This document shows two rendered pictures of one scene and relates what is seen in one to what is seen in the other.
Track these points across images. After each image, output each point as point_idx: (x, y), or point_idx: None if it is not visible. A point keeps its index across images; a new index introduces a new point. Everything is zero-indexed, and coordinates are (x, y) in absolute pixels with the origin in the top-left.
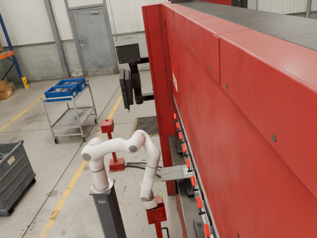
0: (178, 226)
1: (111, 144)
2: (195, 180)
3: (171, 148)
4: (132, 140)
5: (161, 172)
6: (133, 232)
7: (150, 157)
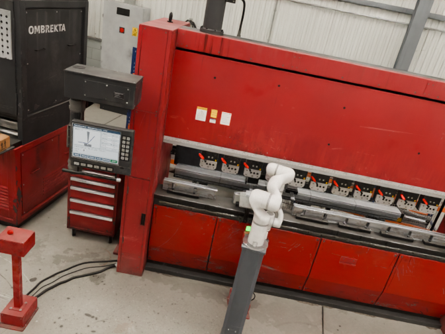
0: (194, 282)
1: (280, 183)
2: (300, 182)
3: (183, 199)
4: (292, 169)
5: (246, 207)
6: (185, 321)
7: None
